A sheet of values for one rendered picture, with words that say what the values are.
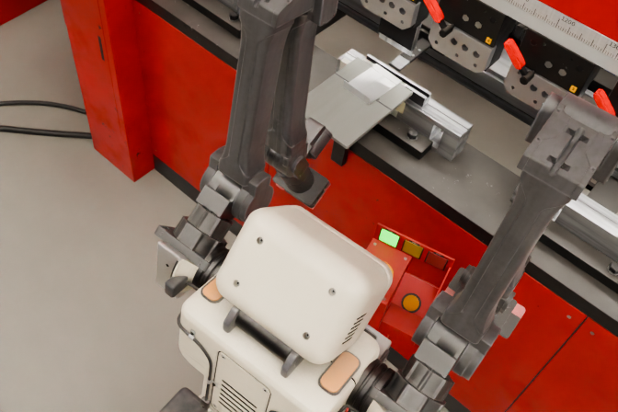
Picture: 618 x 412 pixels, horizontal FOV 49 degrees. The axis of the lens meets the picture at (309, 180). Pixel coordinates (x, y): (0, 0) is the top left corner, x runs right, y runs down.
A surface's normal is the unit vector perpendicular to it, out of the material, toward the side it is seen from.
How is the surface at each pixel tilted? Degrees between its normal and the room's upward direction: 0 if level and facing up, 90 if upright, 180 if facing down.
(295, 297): 48
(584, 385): 90
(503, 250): 81
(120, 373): 0
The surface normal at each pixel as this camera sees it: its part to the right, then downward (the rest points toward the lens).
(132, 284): 0.09, -0.63
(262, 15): -0.58, 0.48
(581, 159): -0.04, -0.48
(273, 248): -0.38, 0.01
